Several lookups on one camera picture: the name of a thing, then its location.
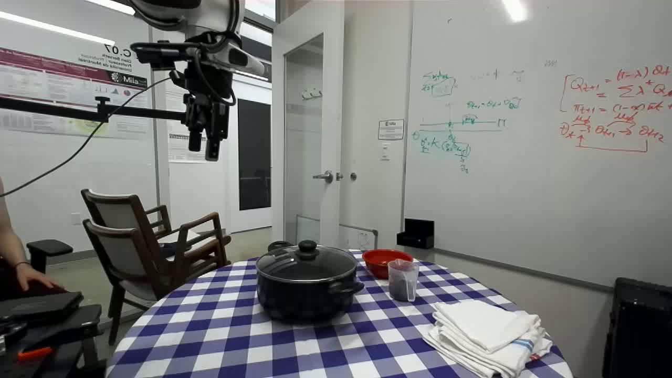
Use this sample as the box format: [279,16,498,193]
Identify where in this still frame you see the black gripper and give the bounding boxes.
[170,65,238,164]

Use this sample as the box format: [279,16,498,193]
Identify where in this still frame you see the glass pot lid black knob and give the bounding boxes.
[256,237,359,286]

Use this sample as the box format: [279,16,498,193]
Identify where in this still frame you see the person's forearm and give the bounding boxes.
[0,177,32,274]

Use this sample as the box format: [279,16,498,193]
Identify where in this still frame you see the black cooking pot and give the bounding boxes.
[254,263,366,326]

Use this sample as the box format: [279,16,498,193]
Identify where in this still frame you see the person's hand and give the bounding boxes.
[12,260,66,297]

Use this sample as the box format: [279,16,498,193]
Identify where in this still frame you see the dark window pane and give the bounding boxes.
[235,97,273,213]

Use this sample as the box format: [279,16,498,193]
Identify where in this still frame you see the dark wooden armchair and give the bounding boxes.
[78,187,213,247]
[80,210,233,347]

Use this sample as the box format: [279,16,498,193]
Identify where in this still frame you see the black boom pole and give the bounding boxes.
[0,95,190,126]

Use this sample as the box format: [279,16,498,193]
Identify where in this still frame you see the white door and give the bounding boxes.
[272,0,416,255]

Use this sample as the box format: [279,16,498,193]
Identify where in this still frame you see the black padded armrest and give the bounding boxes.
[25,237,76,275]

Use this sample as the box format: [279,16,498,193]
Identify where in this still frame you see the blue white checkered tablecloth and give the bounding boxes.
[102,250,575,378]

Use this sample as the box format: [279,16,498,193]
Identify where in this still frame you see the red bowl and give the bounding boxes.
[362,247,416,281]

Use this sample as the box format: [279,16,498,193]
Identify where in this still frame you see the small black box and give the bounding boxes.
[395,217,436,253]

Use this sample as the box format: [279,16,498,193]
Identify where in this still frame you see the black equipment base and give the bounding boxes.
[0,288,105,378]

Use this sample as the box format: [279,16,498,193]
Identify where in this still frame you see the clear plastic cup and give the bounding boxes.
[386,256,423,304]

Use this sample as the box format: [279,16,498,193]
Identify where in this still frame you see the white whiteboard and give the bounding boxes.
[403,0,672,289]

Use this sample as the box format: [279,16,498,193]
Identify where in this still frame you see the folded white towel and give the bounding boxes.
[419,298,556,378]

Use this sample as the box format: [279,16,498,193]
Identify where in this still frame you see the black cabinet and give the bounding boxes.
[601,275,672,378]

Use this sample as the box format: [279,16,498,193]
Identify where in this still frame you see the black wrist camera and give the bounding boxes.
[130,38,214,71]

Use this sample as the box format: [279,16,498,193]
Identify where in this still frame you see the silver door handle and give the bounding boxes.
[311,168,338,187]

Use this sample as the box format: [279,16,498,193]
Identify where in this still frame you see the thin black cable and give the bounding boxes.
[0,74,175,200]

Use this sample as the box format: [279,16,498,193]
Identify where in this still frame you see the wall poster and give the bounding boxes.
[0,45,154,139]

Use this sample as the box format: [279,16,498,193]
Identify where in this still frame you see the small white wall sign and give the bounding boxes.
[375,117,408,143]

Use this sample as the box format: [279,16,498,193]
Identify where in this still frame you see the orange handled black clamp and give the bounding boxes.
[15,344,57,366]

